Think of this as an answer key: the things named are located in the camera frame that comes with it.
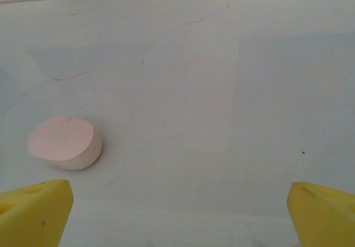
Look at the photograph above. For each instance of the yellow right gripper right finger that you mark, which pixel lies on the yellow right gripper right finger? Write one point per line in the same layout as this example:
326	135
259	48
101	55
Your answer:
327	219

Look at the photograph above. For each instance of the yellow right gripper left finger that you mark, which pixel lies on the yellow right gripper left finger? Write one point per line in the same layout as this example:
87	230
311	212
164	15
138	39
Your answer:
30	219

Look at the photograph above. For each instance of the pink earbud charging case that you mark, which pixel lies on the pink earbud charging case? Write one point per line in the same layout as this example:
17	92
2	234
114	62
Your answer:
61	141

